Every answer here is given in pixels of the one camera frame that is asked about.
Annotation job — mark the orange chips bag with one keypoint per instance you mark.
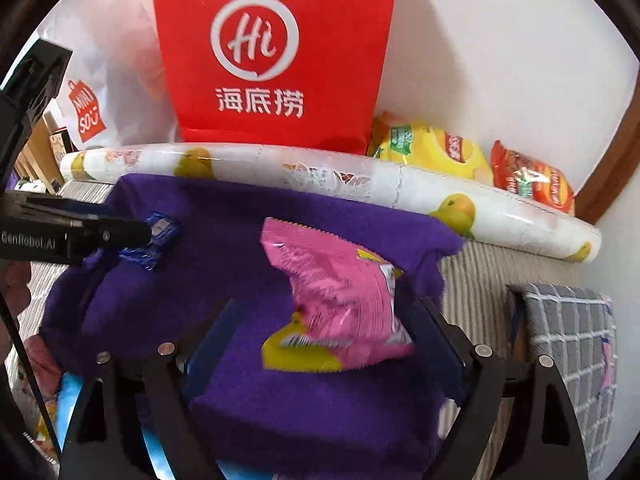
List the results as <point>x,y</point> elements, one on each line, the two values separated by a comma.
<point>535,180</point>

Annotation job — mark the purple towel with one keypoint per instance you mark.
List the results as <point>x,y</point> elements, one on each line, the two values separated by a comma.
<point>225,260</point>

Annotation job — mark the white plastic bag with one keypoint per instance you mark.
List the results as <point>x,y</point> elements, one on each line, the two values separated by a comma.
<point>110,60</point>

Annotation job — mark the wooden door frame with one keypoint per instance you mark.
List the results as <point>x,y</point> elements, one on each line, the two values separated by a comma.
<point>610,175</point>

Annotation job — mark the brown box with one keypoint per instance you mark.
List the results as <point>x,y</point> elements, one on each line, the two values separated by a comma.
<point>59,140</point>

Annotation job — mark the blue snack packet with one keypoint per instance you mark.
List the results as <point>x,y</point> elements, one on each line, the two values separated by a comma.
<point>161,240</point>

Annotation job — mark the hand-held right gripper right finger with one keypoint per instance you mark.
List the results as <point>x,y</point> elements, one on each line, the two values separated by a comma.
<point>434,346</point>

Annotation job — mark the light blue white package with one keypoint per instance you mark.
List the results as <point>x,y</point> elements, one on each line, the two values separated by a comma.
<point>67,400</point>

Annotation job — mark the red paper bag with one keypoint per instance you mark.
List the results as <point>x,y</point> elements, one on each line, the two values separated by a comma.
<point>275,10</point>

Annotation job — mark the striped bed sheet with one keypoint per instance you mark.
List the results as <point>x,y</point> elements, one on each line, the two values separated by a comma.
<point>490,280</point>

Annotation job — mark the yellow chips bag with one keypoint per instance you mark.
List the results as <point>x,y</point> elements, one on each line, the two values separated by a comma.
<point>430,155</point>

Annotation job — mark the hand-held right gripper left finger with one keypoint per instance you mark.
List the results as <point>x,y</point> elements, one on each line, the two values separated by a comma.
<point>220,342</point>

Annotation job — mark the wooden furniture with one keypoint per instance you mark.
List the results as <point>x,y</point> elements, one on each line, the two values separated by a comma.
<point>35,155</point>

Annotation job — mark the small white object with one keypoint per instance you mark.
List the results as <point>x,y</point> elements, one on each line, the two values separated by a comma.
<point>30,186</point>

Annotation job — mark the pink snack packet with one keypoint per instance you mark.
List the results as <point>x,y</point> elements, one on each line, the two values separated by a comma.
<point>340,290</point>

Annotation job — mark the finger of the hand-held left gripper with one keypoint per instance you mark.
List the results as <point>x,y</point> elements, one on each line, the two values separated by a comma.
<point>115,237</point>

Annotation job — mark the grey checked pillow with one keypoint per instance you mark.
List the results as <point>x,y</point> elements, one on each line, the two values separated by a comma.
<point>565,340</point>

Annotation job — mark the fruit print rolled mat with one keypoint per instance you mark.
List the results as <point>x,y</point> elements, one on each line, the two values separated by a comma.
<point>350,175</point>

